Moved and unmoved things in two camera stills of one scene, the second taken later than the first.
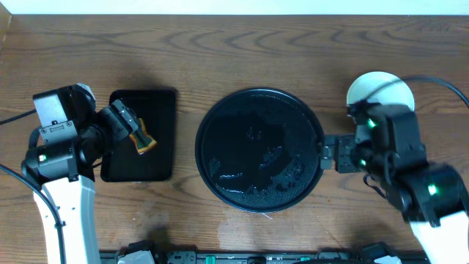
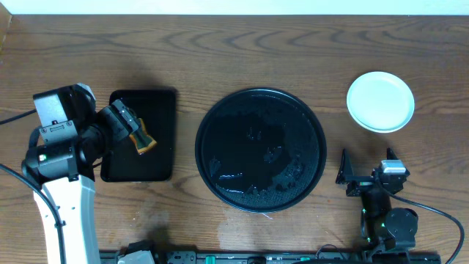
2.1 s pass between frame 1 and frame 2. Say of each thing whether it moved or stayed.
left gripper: stayed
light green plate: stayed
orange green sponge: stayed
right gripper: moved
